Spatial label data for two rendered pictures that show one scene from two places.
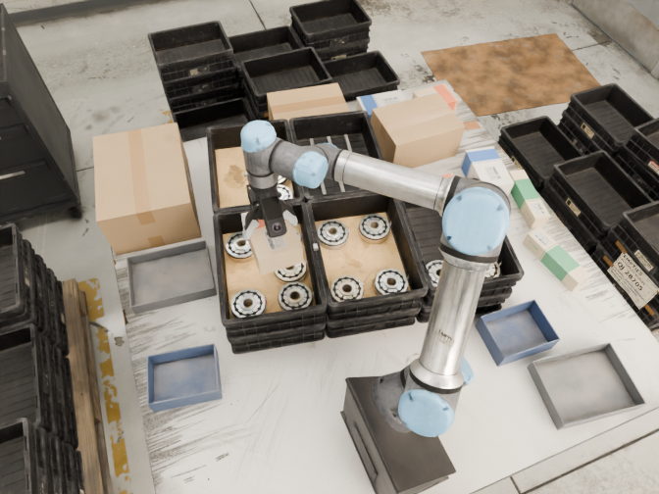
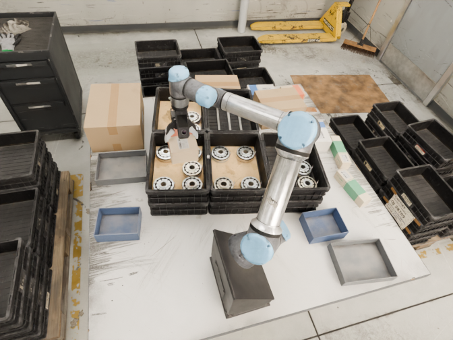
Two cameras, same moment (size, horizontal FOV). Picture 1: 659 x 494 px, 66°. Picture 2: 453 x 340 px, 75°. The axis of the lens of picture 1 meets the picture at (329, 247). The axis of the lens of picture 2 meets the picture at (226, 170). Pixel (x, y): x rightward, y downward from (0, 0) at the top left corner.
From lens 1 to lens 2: 0.20 m
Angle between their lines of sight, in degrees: 5
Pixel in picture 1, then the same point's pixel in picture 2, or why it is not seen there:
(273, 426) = (167, 260)
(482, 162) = not seen: hidden behind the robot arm
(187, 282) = (131, 172)
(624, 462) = (385, 324)
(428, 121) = (286, 100)
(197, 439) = (120, 261)
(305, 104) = (216, 83)
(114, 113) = not seen: hidden behind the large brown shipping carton
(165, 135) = (132, 88)
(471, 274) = (291, 162)
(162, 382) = (105, 226)
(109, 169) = (96, 101)
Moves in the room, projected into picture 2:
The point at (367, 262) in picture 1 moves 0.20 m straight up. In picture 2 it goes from (238, 172) to (243, 146)
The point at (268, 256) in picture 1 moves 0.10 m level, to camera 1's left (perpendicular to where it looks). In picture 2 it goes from (177, 152) to (154, 148)
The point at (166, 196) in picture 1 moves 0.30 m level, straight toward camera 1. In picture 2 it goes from (126, 120) to (134, 158)
